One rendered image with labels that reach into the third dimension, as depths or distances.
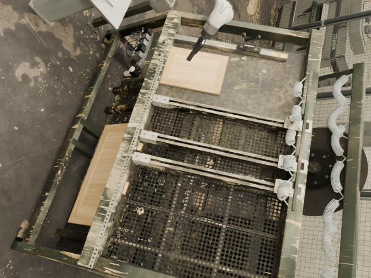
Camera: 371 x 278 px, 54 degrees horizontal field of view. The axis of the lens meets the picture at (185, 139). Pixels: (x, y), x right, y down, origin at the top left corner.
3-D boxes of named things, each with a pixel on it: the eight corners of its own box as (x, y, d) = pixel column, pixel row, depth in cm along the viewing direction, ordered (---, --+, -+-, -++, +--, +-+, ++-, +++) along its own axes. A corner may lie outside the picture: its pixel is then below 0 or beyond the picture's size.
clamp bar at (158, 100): (155, 96, 288) (152, 79, 266) (308, 127, 272) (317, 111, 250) (152, 107, 284) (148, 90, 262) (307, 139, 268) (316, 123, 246)
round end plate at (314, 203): (273, 127, 338) (369, 121, 292) (275, 130, 342) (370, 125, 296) (259, 209, 305) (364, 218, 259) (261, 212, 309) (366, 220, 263)
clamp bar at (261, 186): (136, 153, 267) (131, 138, 246) (300, 190, 252) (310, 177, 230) (132, 165, 263) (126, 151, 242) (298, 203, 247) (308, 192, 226)
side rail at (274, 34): (183, 20, 329) (182, 11, 320) (306, 41, 315) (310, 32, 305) (181, 25, 327) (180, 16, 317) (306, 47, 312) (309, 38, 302)
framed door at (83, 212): (107, 126, 330) (105, 124, 328) (154, 122, 299) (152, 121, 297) (69, 223, 293) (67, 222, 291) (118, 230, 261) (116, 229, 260)
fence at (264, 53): (175, 37, 314) (175, 33, 310) (286, 57, 301) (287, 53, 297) (174, 41, 312) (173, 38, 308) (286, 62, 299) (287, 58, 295)
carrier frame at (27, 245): (107, 30, 368) (173, 10, 321) (179, 105, 466) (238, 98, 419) (10, 247, 278) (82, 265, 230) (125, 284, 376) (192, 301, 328)
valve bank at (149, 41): (131, 25, 314) (152, 19, 300) (141, 36, 324) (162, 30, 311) (112, 71, 293) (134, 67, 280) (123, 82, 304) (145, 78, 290)
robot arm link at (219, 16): (217, 30, 231) (222, 28, 242) (233, 8, 223) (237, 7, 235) (205, 19, 231) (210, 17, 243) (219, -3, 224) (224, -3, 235)
